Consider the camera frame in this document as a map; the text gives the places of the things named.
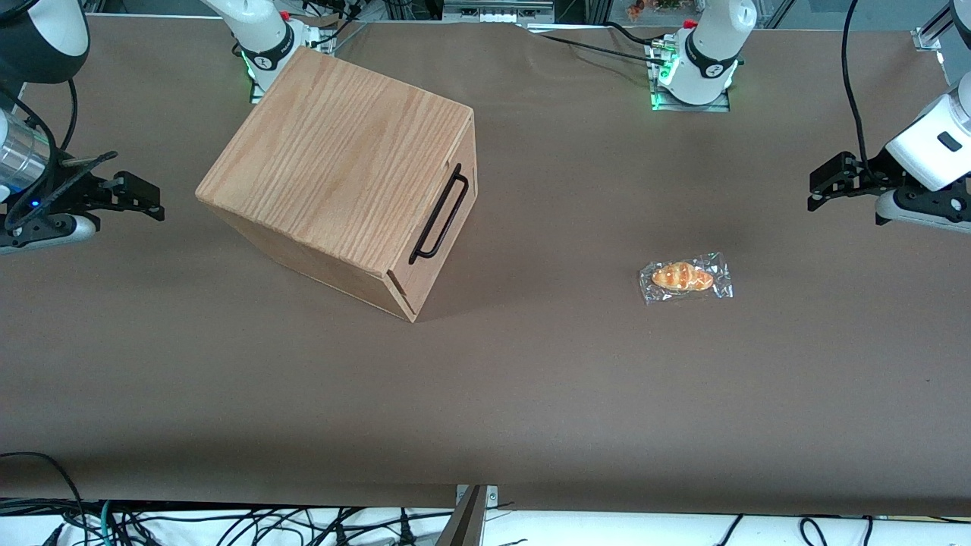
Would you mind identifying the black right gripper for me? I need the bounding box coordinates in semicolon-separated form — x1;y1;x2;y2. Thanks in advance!
8;151;165;228

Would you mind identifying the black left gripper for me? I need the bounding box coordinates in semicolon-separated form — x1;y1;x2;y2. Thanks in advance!
807;149;912;212

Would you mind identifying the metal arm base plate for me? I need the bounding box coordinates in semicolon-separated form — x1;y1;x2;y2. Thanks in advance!
249;19;337;104
649;38;734;113

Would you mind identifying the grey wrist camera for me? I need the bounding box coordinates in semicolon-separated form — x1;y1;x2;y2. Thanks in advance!
0;215;99;256
875;188;971;233

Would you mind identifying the light wooden drawer front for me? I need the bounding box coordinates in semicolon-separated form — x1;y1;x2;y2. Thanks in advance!
388;112;478;322

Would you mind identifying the wooden cutting board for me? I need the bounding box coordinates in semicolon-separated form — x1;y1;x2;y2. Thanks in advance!
195;45;478;324

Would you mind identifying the grey metal mount bracket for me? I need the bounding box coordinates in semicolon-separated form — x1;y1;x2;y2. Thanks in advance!
434;484;499;546

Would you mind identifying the brown table cover sheet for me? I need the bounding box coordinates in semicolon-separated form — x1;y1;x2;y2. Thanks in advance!
0;15;971;518

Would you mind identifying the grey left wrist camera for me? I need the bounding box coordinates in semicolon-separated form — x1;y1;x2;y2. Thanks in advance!
875;188;971;233

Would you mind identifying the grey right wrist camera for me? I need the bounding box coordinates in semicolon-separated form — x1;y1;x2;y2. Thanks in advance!
0;215;99;256

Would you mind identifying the black knife handle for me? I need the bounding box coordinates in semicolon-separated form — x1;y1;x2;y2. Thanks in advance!
408;163;470;265

